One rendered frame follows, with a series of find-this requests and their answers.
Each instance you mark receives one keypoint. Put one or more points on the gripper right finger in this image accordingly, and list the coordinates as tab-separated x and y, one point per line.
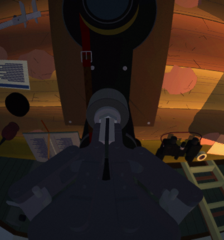
160	180

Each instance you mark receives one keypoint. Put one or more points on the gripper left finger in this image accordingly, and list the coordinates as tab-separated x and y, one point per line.
48	180

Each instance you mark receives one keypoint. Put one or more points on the light grey adapter stud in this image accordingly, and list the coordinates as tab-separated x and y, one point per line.
107	112

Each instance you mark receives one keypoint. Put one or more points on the grey knurled wheel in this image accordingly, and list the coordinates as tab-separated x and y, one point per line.
97	101

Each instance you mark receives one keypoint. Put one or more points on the black tower binocular body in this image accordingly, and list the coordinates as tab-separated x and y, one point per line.
112	56

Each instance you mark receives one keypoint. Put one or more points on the small black binoculars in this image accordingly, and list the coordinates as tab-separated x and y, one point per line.
172	148

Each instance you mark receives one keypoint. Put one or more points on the open printed book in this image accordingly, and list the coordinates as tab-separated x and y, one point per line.
40	144

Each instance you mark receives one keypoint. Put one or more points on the green wooden ladder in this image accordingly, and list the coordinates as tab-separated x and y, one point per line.
203	183

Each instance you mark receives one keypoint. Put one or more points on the white tape roll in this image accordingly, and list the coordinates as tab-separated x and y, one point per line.
201	156

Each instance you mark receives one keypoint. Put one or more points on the red pencil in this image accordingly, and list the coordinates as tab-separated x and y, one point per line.
45	126

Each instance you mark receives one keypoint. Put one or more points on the yellow folded cloth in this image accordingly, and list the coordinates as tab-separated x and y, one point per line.
220	148

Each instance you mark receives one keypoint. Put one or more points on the black round lens cap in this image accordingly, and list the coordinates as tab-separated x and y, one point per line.
17	104

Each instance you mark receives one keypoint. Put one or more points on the brown wooden base board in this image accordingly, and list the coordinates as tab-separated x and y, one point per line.
151	78

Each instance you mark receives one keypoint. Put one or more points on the white printed paper sheet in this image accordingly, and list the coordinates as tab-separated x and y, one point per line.
11	75

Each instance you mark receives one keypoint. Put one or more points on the grey vernier caliper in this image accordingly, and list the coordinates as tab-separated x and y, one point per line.
20	18

